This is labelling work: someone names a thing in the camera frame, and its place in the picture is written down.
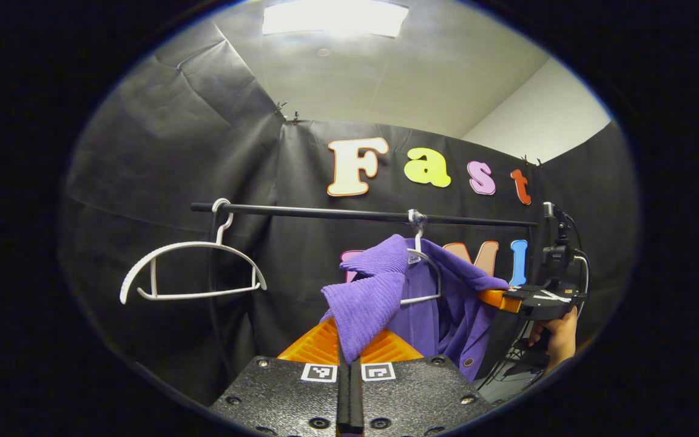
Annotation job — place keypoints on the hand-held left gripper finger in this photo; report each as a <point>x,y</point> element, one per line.
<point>357,400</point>
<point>343,400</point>

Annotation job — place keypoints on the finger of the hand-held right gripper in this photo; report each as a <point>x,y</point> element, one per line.
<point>531,296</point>

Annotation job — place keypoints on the purple jacket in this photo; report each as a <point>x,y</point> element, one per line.
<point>368,303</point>

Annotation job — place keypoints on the white plastic clothes hanger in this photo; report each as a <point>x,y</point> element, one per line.
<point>198,244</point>
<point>417,240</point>

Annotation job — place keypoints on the black clothes rack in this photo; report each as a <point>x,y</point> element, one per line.
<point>325,213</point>

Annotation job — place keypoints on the black backdrop cloth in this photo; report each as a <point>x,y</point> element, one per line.
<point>173,152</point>

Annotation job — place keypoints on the ceiling light panel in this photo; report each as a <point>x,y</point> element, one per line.
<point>337,18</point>

